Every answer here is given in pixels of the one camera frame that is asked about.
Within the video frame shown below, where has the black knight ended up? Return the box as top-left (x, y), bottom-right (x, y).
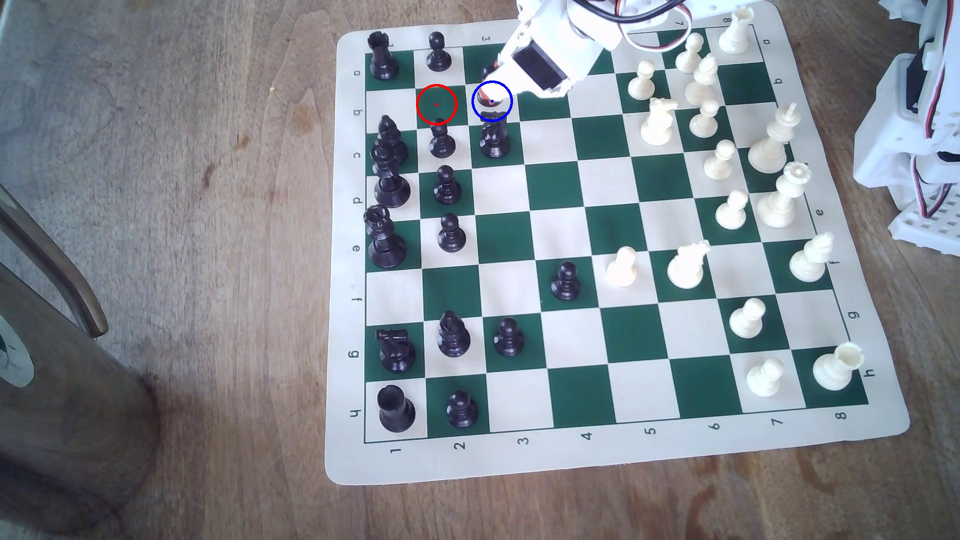
top-left (376, 327), bottom-right (417, 374)
top-left (478, 112), bottom-right (512, 159)

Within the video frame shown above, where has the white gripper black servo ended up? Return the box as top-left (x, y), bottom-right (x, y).
top-left (492, 0), bottom-right (610, 100)

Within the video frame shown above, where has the white pawn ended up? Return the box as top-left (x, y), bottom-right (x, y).
top-left (703, 139), bottom-right (738, 182)
top-left (606, 246), bottom-right (639, 288)
top-left (627, 60), bottom-right (657, 102)
top-left (675, 32), bottom-right (706, 75)
top-left (714, 188), bottom-right (750, 231)
top-left (746, 357), bottom-right (786, 399)
top-left (729, 297), bottom-right (767, 339)
top-left (689, 98), bottom-right (721, 139)

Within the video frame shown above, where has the curved metal handle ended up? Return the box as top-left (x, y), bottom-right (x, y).
top-left (0, 183), bottom-right (111, 340)

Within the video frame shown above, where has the black rook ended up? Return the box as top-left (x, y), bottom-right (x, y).
top-left (367, 30), bottom-right (400, 81)
top-left (377, 384), bottom-right (417, 434)

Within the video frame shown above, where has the white queen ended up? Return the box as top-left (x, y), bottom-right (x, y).
top-left (756, 162), bottom-right (813, 229)

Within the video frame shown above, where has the white king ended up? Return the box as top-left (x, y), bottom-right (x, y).
top-left (747, 102), bottom-right (801, 174)

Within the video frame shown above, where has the white rook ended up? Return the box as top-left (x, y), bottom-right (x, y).
top-left (812, 342), bottom-right (865, 393)
top-left (718, 7), bottom-right (756, 55)

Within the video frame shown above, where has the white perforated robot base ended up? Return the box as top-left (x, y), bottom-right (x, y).
top-left (888, 196), bottom-right (960, 258)

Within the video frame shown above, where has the black queen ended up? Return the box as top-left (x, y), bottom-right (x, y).
top-left (363, 204), bottom-right (408, 270)

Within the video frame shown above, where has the green and cream chess mat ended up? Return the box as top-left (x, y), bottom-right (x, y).
top-left (324, 1), bottom-right (912, 486)

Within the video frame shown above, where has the white bishop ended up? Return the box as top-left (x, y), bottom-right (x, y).
top-left (684, 54), bottom-right (720, 107)
top-left (789, 231), bottom-right (835, 284)

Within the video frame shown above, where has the red black white servo cable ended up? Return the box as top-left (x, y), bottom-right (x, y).
top-left (909, 41), bottom-right (957, 220)

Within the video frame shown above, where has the white knight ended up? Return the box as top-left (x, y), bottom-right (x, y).
top-left (639, 97), bottom-right (679, 147)
top-left (666, 240), bottom-right (711, 291)

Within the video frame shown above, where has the black bishop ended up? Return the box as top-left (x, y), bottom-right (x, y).
top-left (437, 310), bottom-right (472, 358)
top-left (376, 114), bottom-right (409, 166)

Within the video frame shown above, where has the black king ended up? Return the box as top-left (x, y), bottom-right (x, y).
top-left (372, 146), bottom-right (412, 210)

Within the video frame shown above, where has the red black white wrist cable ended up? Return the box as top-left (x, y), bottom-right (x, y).
top-left (581, 0), bottom-right (695, 52)

